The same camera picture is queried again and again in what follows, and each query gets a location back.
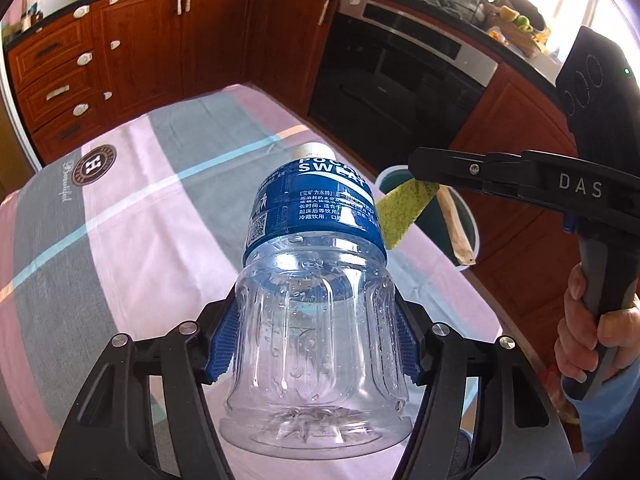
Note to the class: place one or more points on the wooden kitchen cabinets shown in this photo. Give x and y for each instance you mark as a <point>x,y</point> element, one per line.
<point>109,61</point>

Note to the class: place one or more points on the tall wooden cabinet door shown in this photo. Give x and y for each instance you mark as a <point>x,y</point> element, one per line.
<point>525,254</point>

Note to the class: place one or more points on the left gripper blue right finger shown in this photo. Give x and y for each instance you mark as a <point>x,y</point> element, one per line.
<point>409,342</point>

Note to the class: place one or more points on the black built-in oven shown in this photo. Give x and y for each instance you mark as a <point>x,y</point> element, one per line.
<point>389,83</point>

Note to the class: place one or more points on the fruit basket on counter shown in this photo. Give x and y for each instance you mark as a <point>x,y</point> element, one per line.
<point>517,30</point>

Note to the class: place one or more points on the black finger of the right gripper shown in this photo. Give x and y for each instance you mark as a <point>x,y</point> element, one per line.
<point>495,174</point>

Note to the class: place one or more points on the clear bottle blue label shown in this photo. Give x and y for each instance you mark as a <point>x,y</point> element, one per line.
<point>317,369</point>

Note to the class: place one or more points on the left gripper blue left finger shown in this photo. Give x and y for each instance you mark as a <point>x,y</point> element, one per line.
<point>223,344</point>

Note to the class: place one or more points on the person's right hand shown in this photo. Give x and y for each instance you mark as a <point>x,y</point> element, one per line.
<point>579,333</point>

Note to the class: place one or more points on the brown paper strip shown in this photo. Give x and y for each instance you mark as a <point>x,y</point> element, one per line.
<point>462,247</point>

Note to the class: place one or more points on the light blue sleeve forearm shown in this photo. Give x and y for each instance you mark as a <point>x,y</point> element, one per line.
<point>601,415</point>

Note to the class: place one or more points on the green scrub sponge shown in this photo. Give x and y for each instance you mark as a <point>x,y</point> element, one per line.
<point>400,208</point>

